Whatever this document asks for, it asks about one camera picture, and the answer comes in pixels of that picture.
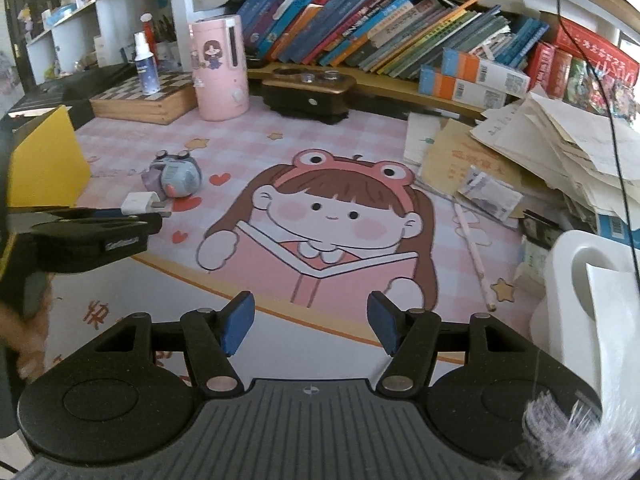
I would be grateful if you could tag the long row of leaning books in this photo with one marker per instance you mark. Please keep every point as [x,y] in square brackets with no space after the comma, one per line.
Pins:
[350,25]

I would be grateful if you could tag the wooden chessboard box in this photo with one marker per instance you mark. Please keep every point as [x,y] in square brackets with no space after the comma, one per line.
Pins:
[145,105]

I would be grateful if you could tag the black box with brown lid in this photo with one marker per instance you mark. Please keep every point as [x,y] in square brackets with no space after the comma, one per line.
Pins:
[305,102]

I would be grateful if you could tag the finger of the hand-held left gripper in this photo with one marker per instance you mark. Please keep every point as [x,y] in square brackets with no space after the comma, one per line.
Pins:
[60,215]
[100,245]

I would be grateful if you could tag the red bottle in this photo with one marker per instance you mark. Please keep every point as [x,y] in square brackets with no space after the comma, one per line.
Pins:
[146,17]

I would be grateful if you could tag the red boxed book set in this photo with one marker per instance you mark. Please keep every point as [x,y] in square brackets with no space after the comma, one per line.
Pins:
[590,55]

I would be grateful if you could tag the person's right fluffy sleeved forearm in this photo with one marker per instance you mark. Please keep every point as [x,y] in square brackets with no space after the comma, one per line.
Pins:
[575,435]

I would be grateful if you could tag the blue tissue pack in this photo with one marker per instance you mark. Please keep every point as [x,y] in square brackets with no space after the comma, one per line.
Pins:
[60,12]

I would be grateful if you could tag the black electronic keyboard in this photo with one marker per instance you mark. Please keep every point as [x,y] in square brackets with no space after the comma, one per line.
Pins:
[65,87]

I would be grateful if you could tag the white low shelf unit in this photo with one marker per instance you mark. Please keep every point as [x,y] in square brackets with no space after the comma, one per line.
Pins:
[107,15]

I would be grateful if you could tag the white desk lamp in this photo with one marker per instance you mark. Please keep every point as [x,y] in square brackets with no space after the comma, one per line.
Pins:
[560,270]

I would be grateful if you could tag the small black packet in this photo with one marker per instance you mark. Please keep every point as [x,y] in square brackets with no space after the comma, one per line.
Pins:
[537,227]

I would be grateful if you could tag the brown paper envelope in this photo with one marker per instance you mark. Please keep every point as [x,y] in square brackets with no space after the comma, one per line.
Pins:
[450,155]

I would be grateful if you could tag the white pencil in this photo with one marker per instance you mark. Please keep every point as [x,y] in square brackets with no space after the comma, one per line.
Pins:
[475,260]

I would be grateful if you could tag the white container of pens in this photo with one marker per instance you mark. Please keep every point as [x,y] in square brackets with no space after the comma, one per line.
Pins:
[167,55]

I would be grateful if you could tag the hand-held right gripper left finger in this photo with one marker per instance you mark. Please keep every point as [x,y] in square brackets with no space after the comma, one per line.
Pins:
[237,322]

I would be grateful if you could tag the white printed paper packet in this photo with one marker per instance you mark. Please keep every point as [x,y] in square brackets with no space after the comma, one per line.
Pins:
[492,195]

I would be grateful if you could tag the pink checked cloth desktop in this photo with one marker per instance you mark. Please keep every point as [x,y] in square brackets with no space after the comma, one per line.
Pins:
[250,160]

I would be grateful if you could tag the person's left hand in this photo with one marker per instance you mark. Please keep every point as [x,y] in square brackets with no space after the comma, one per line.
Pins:
[30,345]

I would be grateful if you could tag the pink cartoon cylinder canister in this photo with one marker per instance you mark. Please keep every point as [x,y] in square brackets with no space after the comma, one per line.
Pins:
[220,75]

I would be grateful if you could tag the orange blue white box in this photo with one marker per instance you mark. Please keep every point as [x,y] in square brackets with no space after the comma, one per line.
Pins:
[460,90]
[480,70]

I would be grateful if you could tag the yellow cardboard box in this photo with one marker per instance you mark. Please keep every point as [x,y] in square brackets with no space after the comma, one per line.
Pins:
[50,170]

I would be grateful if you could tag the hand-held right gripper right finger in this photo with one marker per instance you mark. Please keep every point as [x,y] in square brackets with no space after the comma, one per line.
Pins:
[385,327]

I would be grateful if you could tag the white usb charger plug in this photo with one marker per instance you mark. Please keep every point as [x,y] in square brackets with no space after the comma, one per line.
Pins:
[140,203]

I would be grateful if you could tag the grey blue cartoon toy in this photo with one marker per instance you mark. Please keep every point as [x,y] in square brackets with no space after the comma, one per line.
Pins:
[175,177]

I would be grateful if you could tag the stack of loose papers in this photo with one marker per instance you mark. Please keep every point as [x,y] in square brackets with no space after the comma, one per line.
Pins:
[565,145]

